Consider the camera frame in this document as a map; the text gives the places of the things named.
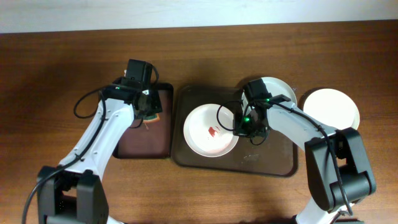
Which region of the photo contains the large brown serving tray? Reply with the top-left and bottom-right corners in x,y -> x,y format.
170,85 -> 298,177

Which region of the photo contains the small black water tray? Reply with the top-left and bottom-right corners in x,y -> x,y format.
113,83 -> 174,159

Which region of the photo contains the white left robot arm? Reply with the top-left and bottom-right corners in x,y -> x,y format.
31,84 -> 162,223

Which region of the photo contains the pink plate with red stain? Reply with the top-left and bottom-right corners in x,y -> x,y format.
183,104 -> 239,157

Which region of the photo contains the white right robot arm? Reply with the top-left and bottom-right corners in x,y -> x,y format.
234,95 -> 376,223

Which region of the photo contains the pale green stained plate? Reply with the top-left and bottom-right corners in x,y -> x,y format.
241,77 -> 297,110

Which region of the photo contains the cream plate with red stain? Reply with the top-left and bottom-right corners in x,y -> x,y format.
302,88 -> 360,129

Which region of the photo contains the green and orange sponge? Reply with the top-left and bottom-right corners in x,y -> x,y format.
143,113 -> 160,124

